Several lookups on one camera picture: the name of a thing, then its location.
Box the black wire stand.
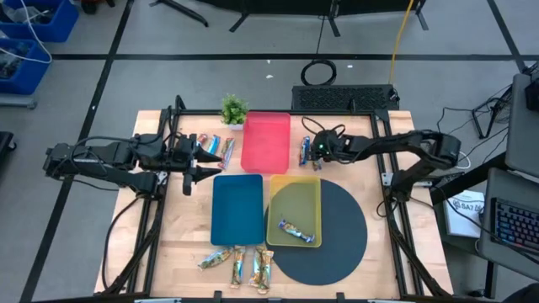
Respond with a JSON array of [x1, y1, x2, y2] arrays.
[[471, 86, 513, 140]]

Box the yellow cable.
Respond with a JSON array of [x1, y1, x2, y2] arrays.
[[387, 0, 416, 85]]

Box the thin black cable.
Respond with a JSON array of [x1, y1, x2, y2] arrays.
[[420, 195, 539, 256]]

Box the green chewy granola bar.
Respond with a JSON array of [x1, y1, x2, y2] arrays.
[[230, 246, 247, 290], [257, 249, 275, 295], [197, 246, 234, 271], [248, 246, 265, 289]]

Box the black perforated computer case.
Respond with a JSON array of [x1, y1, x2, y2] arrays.
[[291, 83, 400, 112]]

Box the black metal table frame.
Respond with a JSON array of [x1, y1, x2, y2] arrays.
[[100, 95, 454, 303]]

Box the blue storage crate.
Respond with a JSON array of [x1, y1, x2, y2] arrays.
[[0, 38, 52, 96], [0, 0, 80, 43]]

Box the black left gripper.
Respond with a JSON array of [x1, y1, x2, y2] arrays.
[[166, 132, 223, 197]]

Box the blue wrapper granola bar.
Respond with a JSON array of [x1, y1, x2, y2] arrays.
[[277, 219, 316, 244], [206, 134, 221, 156], [298, 135, 312, 167]]

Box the backlit computer keyboard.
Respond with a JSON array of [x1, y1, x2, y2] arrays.
[[490, 197, 539, 253]]

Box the white cable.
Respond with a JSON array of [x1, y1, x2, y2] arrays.
[[0, 0, 54, 65]]

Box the blue plastic bin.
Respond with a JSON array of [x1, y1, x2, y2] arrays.
[[210, 173, 265, 247]]

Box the grey desk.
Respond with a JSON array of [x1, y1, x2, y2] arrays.
[[478, 167, 539, 281], [504, 73, 539, 178]]

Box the black stand legs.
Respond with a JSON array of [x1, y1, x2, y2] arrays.
[[149, 0, 210, 29], [229, 0, 430, 38]]

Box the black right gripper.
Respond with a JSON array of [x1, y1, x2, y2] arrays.
[[308, 129, 351, 164]]

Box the round dark woven mat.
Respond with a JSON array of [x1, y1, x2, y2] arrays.
[[263, 178, 369, 286]]

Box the red plastic bin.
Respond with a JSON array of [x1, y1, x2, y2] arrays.
[[240, 111, 292, 175]]

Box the coiled black cable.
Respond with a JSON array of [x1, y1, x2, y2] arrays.
[[300, 58, 338, 88]]

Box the white cardboard box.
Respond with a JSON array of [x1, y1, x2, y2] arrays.
[[441, 189, 486, 239]]

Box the small green potted plant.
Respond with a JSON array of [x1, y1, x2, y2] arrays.
[[220, 93, 249, 131]]

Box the yellow plastic bin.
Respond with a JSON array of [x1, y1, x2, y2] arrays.
[[265, 174, 323, 248]]

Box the red and green granola bar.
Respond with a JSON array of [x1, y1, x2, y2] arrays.
[[217, 137, 236, 171]]

